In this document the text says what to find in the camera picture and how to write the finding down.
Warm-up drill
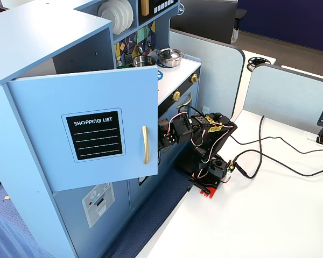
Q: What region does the open steel pot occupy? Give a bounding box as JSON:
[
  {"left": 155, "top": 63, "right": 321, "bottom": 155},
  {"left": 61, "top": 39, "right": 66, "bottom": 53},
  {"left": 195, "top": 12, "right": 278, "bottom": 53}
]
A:
[{"left": 131, "top": 55, "right": 157, "bottom": 68}]

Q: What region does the long black cable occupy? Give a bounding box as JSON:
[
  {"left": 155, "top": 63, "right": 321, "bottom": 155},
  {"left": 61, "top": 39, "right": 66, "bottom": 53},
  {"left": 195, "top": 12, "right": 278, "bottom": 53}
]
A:
[{"left": 234, "top": 149, "right": 323, "bottom": 178}]

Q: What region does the hanging toy ladle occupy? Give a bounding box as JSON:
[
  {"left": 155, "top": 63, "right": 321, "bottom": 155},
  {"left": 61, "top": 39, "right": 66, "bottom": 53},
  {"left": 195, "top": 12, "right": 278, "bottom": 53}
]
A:
[{"left": 134, "top": 40, "right": 145, "bottom": 56}]

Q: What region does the blue shopping list cabinet door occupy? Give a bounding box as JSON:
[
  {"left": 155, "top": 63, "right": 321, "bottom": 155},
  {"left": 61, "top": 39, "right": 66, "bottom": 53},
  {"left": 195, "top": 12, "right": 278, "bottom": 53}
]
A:
[{"left": 6, "top": 66, "right": 159, "bottom": 193}]

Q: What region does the gold cabinet door handle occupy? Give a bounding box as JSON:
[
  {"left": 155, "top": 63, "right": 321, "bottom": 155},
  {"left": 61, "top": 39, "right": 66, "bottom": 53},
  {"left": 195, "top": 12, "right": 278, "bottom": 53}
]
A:
[{"left": 142, "top": 125, "right": 151, "bottom": 165}]

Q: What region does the red robot base clamp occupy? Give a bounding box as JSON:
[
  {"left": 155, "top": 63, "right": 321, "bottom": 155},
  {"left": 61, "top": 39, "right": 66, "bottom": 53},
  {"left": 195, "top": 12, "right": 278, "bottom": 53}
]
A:
[{"left": 188, "top": 174, "right": 223, "bottom": 199}]

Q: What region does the thick black cable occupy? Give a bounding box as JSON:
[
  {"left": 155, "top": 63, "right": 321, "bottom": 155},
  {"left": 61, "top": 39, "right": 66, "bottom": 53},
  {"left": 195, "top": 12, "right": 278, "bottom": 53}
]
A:
[{"left": 235, "top": 114, "right": 265, "bottom": 180}]

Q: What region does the thin black cable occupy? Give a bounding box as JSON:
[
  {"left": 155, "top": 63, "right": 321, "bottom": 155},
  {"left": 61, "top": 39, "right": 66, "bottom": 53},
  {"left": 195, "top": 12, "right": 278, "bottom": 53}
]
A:
[{"left": 229, "top": 134, "right": 323, "bottom": 155}]

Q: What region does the blue door with dispenser print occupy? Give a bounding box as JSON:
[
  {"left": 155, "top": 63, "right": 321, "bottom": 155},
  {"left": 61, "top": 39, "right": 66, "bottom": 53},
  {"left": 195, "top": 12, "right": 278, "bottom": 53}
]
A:
[{"left": 52, "top": 181, "right": 131, "bottom": 252}]

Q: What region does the steel pot with lid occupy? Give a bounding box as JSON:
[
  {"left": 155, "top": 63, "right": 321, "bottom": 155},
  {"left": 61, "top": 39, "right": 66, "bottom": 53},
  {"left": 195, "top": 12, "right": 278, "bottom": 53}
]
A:
[{"left": 156, "top": 47, "right": 185, "bottom": 68}]

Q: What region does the blue toy kitchen body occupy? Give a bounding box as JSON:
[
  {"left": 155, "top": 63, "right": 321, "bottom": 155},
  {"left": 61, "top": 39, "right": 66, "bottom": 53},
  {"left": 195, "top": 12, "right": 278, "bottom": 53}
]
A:
[{"left": 0, "top": 0, "right": 202, "bottom": 258}]

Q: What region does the black Dell monitor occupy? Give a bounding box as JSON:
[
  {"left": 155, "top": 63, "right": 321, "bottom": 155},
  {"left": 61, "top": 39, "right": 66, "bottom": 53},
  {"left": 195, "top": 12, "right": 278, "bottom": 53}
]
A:
[{"left": 170, "top": 0, "right": 239, "bottom": 46}]

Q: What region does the black filament spool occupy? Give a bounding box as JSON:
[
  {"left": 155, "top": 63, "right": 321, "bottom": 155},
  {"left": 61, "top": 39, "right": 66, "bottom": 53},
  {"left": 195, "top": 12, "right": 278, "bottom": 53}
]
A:
[{"left": 246, "top": 55, "right": 272, "bottom": 73}]

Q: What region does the motor controller board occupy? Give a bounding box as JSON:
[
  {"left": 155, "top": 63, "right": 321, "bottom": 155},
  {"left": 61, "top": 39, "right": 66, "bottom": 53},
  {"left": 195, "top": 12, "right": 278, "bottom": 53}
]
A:
[{"left": 223, "top": 159, "right": 236, "bottom": 183}]

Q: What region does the grey desk divider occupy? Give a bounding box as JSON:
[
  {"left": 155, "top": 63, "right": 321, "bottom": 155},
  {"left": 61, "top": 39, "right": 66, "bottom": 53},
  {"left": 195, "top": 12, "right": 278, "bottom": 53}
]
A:
[
  {"left": 243, "top": 63, "right": 323, "bottom": 132},
  {"left": 168, "top": 28, "right": 245, "bottom": 121}
]

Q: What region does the gold oven handle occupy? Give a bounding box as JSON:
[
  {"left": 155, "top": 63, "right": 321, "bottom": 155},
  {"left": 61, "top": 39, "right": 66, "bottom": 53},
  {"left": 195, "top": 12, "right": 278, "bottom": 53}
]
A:
[{"left": 177, "top": 92, "right": 193, "bottom": 110}]

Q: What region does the black toy microwave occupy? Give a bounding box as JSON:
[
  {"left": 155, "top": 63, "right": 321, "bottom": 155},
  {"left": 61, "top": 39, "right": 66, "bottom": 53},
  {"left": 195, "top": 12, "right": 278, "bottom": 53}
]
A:
[{"left": 138, "top": 0, "right": 180, "bottom": 26}]

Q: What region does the blue woven mat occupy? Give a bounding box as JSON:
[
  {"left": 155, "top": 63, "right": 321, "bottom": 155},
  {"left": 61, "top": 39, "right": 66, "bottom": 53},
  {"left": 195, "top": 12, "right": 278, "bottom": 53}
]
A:
[{"left": 101, "top": 168, "right": 191, "bottom": 258}]

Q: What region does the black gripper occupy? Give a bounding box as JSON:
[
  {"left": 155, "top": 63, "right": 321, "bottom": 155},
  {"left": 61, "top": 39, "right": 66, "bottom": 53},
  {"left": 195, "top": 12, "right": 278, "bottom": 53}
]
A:
[{"left": 158, "top": 117, "right": 176, "bottom": 151}]

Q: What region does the white plate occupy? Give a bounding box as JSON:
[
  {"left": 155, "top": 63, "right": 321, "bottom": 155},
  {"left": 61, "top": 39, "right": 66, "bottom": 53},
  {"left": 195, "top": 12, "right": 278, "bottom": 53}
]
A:
[
  {"left": 97, "top": 1, "right": 124, "bottom": 35},
  {"left": 115, "top": 0, "right": 130, "bottom": 32},
  {"left": 123, "top": 0, "right": 135, "bottom": 29}
]

